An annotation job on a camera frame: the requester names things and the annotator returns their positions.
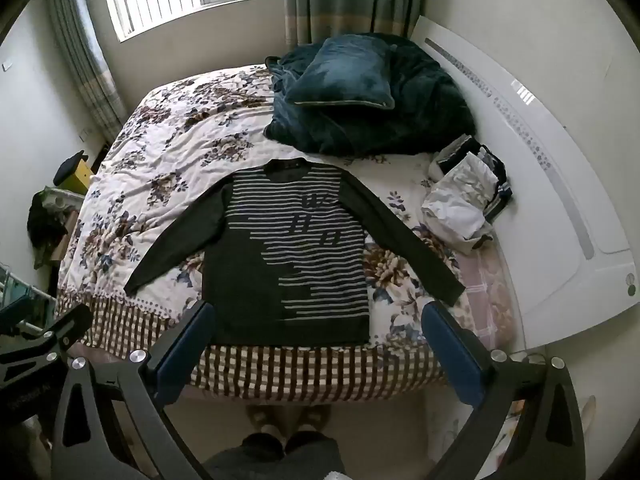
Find grey-green curtain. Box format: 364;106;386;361
284;0;429;49
42;0;129;146

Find metal drying rack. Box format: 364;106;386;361
0;260;59;336

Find beige slipper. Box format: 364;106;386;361
245;402;282;433
297;402;332;432

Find teal plush blanket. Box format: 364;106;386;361
264;32;477;157

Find dark clothes heap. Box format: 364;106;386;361
27;187;83;263

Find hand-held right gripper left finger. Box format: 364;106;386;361
50;300;217;480

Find dark striped sweater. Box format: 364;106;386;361
124;158;466;347

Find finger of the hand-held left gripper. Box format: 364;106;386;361
0;305;94;361

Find white crumpled garment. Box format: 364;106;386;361
421;152;496;256

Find yellow box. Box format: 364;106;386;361
70;160;97;196

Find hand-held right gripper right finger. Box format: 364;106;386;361
421;301;586;480

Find person's legs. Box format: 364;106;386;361
205;432;347;480

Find teal velvet pillow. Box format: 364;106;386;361
285;36;396;111

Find white bed headboard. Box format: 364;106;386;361
410;15;640;351

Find floral bed sheet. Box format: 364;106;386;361
55;64;516;401

